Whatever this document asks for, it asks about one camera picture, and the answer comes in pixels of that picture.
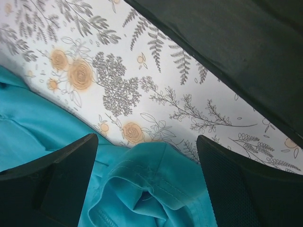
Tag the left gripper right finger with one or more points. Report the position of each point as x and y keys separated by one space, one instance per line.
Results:
x=246 y=193

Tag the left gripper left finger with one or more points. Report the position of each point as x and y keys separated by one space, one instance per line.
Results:
x=49 y=191

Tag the teal t shirt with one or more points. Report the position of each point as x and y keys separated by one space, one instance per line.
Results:
x=148 y=185

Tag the floral table mat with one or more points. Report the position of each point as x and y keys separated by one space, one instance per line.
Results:
x=112 y=68

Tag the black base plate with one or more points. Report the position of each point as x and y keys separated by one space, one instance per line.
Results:
x=255 y=47

